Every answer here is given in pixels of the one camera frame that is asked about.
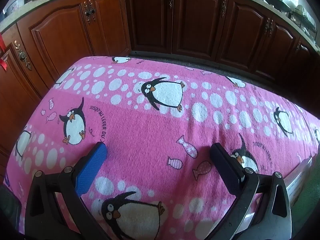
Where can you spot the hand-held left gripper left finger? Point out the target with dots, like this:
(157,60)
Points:
(92,170)

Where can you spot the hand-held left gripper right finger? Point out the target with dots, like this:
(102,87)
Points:
(225,165)

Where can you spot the pink penguin print blanket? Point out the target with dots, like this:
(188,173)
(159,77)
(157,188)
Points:
(150,130)

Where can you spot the red ribbon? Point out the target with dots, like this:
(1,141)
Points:
(3,64)

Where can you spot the dark wooden base cabinets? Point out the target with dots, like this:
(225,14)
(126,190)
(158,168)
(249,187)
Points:
(150,17)

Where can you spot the black wok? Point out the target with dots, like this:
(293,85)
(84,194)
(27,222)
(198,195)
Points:
(275,1)

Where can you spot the beige stone kitchen counter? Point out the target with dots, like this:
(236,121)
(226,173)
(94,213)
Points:
(50,1)

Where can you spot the translucent plastic container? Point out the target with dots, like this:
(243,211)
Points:
(15,6)

